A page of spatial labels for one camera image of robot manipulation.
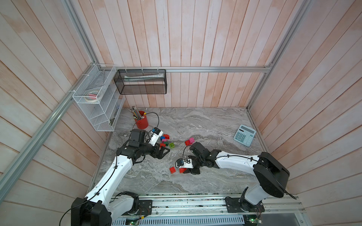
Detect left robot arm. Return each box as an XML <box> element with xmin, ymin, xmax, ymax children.
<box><xmin>70</xmin><ymin>127</ymin><xmax>170</xmax><ymax>226</ymax></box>

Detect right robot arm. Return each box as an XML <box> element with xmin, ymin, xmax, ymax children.
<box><xmin>175</xmin><ymin>142</ymin><xmax>290</xmax><ymax>212</ymax></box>

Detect red pen cup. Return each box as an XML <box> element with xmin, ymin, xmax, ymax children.
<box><xmin>134</xmin><ymin>111</ymin><xmax>149</xmax><ymax>130</ymax></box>

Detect pens in cup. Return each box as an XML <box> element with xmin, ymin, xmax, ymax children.
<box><xmin>129</xmin><ymin>106</ymin><xmax>146</xmax><ymax>120</ymax></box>

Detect grey calculator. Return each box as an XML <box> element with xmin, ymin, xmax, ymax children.
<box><xmin>233</xmin><ymin>125</ymin><xmax>256</xmax><ymax>147</ymax></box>

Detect black mesh basket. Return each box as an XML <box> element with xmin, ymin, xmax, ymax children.
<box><xmin>114</xmin><ymin>69</ymin><xmax>167</xmax><ymax>95</ymax></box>

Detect tape roll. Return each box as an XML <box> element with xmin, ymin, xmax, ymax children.
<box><xmin>84</xmin><ymin>89</ymin><xmax>103</xmax><ymax>103</ymax></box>

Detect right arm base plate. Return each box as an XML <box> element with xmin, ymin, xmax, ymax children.
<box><xmin>224</xmin><ymin>196</ymin><xmax>265</xmax><ymax>213</ymax></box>

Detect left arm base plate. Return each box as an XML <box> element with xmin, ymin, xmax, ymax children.
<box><xmin>126</xmin><ymin>199</ymin><xmax>152</xmax><ymax>216</ymax></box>

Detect white wire shelf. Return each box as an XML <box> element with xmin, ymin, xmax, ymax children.
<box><xmin>73</xmin><ymin>64</ymin><xmax>125</xmax><ymax>132</ymax></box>

